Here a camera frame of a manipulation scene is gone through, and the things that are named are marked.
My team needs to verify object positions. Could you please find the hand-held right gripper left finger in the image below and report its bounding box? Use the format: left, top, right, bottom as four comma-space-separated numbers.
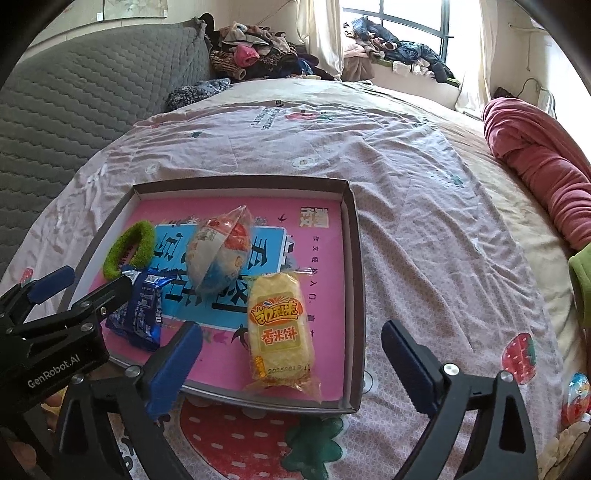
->
52, 320, 205, 480

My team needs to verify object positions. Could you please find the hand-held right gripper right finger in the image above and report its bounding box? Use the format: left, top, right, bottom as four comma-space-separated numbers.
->
381, 318, 540, 480

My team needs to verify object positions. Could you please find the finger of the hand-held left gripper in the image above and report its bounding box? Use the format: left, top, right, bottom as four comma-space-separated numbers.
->
0, 267, 75, 325
68, 276, 134, 325

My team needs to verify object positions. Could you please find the blue snack packet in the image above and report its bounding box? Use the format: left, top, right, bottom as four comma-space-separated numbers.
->
104, 269, 180, 353

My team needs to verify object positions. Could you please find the green fluffy hair tie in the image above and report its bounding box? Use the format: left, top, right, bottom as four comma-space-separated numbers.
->
102, 220, 158, 281

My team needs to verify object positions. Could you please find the yellow rice cracker packet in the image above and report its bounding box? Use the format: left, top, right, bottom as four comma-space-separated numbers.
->
244, 271, 322, 403

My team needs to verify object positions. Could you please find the clear bagged snack packet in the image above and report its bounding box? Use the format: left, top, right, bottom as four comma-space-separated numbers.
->
188, 205, 254, 303

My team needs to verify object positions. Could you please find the pink-lined cardboard box tray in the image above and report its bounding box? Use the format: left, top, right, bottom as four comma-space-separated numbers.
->
68, 179, 369, 415

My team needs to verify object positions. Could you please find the small round snack packet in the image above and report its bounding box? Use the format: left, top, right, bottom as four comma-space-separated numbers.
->
560, 372, 591, 428

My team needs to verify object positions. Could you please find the grey quilted headboard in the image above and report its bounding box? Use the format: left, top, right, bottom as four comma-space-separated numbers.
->
0, 21, 213, 278

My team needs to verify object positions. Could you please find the cream fluffy cloth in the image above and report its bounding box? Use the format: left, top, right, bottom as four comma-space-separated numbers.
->
538, 418, 591, 480

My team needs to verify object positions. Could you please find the beige bed sheet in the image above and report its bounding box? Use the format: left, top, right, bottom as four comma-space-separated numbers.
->
222, 78, 591, 384

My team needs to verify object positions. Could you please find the green cloth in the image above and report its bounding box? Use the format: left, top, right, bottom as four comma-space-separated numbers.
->
568, 247, 591, 329

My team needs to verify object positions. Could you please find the blue patterned cloth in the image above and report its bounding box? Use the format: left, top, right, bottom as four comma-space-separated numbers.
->
165, 78, 232, 112

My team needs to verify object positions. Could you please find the pink blanket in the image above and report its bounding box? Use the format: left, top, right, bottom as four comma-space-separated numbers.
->
482, 97, 591, 252

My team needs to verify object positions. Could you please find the pile of mixed clothes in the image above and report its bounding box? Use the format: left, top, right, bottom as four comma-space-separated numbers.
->
196, 13, 345, 84

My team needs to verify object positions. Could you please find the brown hanging cloth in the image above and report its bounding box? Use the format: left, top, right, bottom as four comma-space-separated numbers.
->
342, 55, 375, 83

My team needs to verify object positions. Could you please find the cream curtain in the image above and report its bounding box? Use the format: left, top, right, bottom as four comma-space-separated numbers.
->
295, 0, 345, 81
455, 0, 492, 118

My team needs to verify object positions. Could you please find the clothes heap on windowsill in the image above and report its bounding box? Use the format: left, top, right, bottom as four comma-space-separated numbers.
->
344, 16, 462, 85

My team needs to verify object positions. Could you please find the black-framed window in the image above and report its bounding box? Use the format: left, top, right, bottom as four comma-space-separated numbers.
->
339, 0, 483, 63

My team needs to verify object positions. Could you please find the floral wall art panel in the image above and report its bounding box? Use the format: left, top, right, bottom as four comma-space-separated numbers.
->
102, 0, 168, 20

